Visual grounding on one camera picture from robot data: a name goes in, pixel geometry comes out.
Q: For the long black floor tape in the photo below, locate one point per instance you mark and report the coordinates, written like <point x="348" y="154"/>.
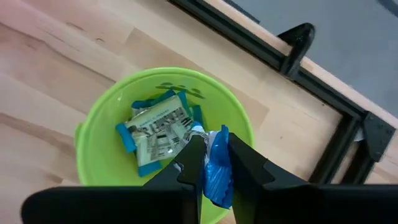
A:
<point x="391" y="6"/>

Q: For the black aluminium table frame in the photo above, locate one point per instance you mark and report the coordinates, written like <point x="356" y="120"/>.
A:
<point x="245" y="43"/>

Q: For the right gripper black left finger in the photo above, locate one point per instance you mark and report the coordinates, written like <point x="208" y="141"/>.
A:
<point x="174" y="202"/>

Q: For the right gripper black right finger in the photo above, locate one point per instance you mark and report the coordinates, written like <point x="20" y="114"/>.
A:
<point x="264" y="202"/>

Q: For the black frame bracket clip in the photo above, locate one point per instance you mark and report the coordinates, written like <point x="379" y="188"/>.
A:
<point x="298" y="40"/>

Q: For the green plastic bucket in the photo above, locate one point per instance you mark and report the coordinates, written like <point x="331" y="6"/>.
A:
<point x="102" y="155"/>

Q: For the white blue Hershey's bar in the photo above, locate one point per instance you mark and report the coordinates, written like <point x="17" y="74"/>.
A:
<point x="155" y="115"/>
<point x="155" y="149"/>
<point x="217" y="174"/>
<point x="141" y="103"/>

